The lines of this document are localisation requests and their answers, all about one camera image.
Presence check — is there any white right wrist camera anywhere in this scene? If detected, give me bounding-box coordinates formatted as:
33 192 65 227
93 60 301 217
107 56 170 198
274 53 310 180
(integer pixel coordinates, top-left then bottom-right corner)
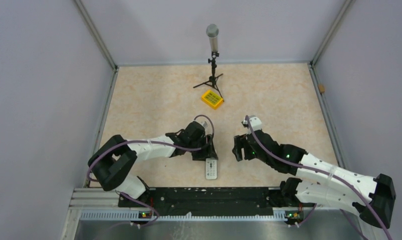
241 115 262 134

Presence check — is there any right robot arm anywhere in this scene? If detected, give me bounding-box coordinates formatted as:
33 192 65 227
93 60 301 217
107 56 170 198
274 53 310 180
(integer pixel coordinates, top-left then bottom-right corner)
232 130 396 229

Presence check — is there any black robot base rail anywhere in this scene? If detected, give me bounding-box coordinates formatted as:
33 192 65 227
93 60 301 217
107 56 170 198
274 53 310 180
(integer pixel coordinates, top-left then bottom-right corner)
138 187 301 217

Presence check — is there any microphone on black tripod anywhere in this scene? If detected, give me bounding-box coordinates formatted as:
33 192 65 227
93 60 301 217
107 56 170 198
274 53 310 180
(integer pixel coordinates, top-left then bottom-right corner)
193 23 223 97

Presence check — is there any yellow box with green grid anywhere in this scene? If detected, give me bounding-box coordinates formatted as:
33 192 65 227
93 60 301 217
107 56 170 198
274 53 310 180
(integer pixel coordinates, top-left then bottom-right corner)
201 90 224 110

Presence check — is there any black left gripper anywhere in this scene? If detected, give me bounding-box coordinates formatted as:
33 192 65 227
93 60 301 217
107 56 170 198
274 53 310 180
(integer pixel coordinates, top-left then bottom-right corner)
188 134 218 162

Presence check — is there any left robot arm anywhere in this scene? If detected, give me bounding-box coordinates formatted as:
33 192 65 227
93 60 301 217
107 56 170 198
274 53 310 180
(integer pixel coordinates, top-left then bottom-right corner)
88 121 218 207

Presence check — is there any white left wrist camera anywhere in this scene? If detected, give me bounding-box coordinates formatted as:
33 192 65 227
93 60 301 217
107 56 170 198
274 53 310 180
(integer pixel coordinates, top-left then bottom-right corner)
198 121 209 131

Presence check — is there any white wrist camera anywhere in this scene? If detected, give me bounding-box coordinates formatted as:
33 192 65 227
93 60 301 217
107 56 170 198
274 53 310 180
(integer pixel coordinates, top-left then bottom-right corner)
241 115 262 134
198 121 209 131

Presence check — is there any white remote control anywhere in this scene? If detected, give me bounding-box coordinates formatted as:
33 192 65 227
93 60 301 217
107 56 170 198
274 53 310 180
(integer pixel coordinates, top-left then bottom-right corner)
205 158 218 180

